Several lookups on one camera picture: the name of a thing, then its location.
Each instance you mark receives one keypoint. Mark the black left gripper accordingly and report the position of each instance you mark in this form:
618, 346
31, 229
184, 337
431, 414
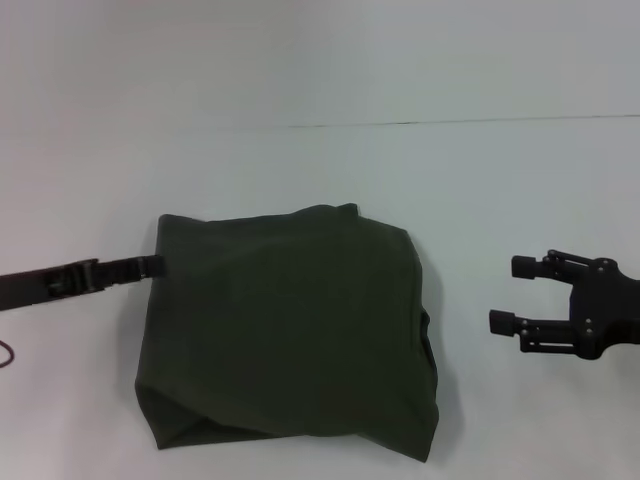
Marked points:
45, 285

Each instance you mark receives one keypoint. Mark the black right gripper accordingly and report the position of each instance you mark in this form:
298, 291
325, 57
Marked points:
605, 310

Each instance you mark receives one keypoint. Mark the dark green FREE shirt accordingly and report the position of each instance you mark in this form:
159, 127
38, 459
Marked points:
290, 325

